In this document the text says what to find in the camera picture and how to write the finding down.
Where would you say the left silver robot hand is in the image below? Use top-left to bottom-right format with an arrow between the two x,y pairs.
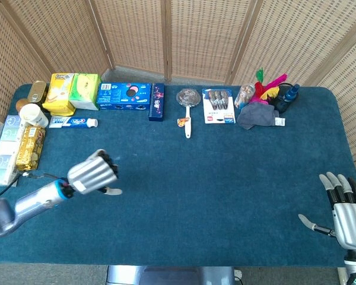
66,148 -> 123,197

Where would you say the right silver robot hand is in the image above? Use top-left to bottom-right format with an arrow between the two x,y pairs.
298,171 -> 356,251

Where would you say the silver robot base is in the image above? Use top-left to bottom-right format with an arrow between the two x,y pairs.
106,265 -> 244,285

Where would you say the toothpaste tube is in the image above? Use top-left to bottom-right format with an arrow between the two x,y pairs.
49,116 -> 99,129

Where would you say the gold foil biscuit pack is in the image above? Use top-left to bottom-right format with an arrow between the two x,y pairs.
15,125 -> 46,172

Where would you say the white paper cup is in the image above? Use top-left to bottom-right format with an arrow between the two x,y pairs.
18,103 -> 49,128

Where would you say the green tissue pack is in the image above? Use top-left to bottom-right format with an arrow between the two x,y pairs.
68,72 -> 102,111

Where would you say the blue cookie box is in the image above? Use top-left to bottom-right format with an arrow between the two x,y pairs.
96,82 -> 152,112

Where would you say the yellow snack bag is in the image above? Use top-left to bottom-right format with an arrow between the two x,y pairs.
42,72 -> 76,117

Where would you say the blue table cloth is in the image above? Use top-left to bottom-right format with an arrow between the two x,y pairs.
0,83 -> 356,268

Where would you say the pale blue tissue multipack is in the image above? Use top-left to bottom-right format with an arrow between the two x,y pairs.
0,115 -> 27,187

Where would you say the dark blue slim box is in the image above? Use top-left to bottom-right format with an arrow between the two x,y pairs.
148,83 -> 165,122

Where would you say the brown round jar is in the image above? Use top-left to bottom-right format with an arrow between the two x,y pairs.
15,98 -> 30,113

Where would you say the gold tin can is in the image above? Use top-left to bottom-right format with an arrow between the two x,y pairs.
27,80 -> 47,105

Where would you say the blue black bottle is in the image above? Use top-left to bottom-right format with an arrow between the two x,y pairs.
273,83 -> 301,113

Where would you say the grey folded cloth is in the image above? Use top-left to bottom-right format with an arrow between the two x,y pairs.
236,103 -> 286,131

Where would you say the carded pen pack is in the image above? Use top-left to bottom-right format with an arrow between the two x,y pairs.
202,88 -> 237,125

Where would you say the colourful feather shuttlecock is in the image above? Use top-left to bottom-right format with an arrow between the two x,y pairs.
249,67 -> 288,105

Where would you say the woven bamboo folding screen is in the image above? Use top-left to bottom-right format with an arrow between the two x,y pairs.
0,0 -> 356,191

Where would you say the black cable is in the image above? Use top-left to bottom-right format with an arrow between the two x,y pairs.
0,171 -> 69,205

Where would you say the white handled mesh strainer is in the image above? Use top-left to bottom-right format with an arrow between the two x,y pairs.
176,88 -> 202,140

